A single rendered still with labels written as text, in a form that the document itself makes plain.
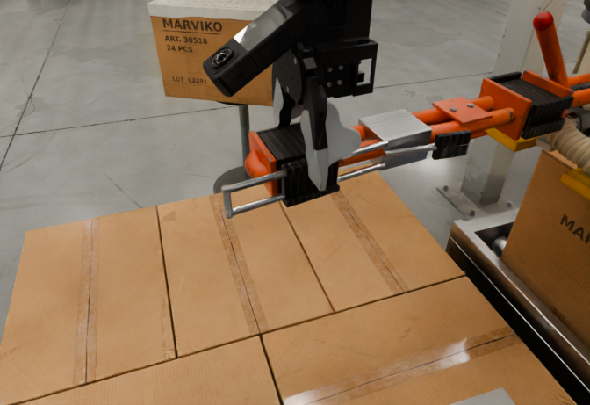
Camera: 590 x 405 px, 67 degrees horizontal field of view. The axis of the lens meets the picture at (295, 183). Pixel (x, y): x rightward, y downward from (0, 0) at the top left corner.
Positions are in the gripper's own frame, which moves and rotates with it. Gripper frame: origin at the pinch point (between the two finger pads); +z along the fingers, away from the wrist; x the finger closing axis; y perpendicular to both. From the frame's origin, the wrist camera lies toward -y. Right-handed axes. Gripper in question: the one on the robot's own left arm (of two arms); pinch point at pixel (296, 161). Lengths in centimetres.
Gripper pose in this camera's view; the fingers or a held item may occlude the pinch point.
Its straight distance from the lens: 51.1
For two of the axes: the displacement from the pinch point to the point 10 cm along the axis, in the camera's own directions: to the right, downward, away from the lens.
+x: -3.9, -5.5, 7.4
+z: 0.1, 8.0, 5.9
